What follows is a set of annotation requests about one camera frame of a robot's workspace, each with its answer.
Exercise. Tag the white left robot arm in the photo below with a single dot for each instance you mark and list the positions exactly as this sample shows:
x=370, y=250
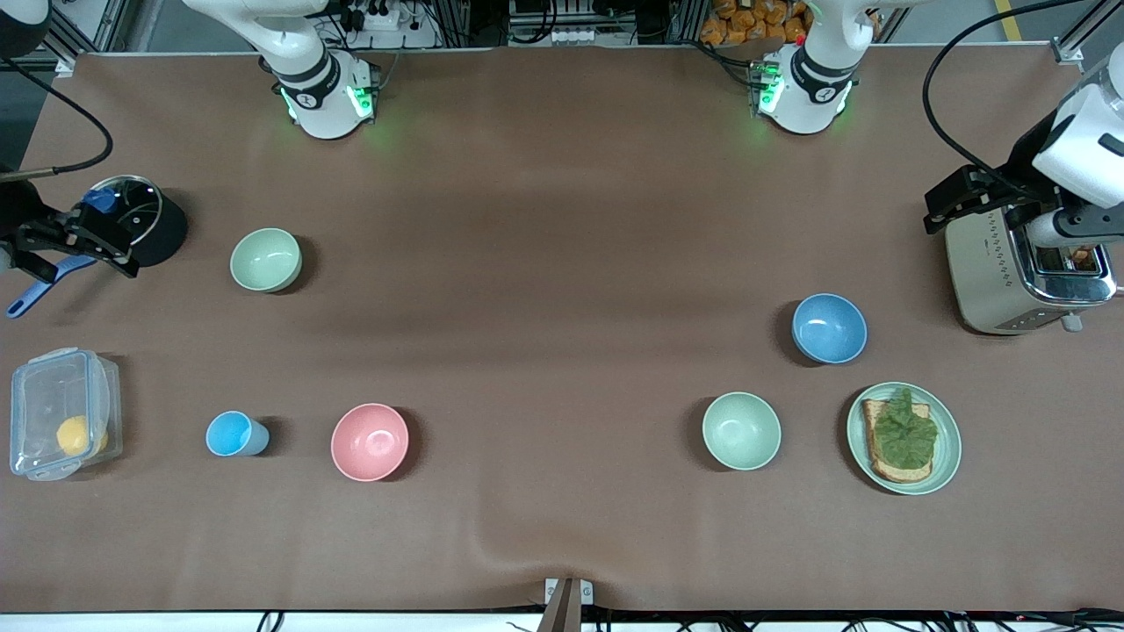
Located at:
x=808, y=88

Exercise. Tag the glass lid with blue knob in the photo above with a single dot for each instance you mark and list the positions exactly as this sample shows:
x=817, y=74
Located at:
x=142, y=204

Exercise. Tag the silver toaster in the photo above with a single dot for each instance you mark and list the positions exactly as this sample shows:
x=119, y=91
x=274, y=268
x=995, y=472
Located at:
x=988, y=281

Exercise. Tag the clear plastic lidded container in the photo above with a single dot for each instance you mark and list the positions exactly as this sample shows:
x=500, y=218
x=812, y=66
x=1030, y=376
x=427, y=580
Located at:
x=53, y=386

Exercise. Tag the white power strip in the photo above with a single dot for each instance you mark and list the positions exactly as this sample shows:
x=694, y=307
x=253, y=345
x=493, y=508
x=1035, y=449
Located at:
x=575, y=37
x=399, y=39

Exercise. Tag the green lettuce leaf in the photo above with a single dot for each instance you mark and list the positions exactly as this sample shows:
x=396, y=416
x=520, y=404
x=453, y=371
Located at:
x=904, y=434

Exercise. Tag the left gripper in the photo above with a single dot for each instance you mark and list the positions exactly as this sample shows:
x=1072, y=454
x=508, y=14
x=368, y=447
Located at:
x=1021, y=167

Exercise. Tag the bag of orange snacks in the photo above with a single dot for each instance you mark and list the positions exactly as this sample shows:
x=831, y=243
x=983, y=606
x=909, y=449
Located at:
x=746, y=22

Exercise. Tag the brown table cloth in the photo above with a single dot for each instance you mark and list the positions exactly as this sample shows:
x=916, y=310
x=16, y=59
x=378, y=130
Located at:
x=562, y=219

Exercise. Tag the brown toast slice in toaster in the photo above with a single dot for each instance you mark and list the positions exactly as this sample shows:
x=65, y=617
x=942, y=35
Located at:
x=1082, y=256

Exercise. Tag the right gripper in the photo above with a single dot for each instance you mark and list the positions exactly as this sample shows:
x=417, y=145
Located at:
x=19, y=213

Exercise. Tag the light green bowl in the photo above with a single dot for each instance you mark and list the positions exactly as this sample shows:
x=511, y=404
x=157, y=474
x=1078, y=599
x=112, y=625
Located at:
x=265, y=260
x=741, y=431

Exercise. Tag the metal table edge bracket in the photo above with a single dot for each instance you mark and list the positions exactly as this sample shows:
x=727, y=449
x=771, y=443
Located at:
x=587, y=592

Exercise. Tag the yellow lemon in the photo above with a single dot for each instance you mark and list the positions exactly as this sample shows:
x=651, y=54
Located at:
x=77, y=436

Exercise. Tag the light blue cup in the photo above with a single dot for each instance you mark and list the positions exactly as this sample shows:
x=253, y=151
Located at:
x=230, y=434

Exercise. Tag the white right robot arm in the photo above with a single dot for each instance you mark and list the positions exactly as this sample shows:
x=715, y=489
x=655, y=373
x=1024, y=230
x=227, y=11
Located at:
x=320, y=88

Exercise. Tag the light green plate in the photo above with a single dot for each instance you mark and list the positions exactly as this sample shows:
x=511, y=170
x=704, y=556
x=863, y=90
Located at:
x=948, y=448

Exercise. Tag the pink bowl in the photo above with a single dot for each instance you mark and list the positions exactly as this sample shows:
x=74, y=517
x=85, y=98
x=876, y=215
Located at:
x=370, y=442

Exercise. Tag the toasted bread slice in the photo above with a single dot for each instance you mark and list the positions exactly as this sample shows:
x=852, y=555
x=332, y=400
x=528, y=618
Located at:
x=896, y=475

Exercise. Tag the blue bowl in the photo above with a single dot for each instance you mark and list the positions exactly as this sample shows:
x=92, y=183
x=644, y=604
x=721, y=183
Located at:
x=829, y=329

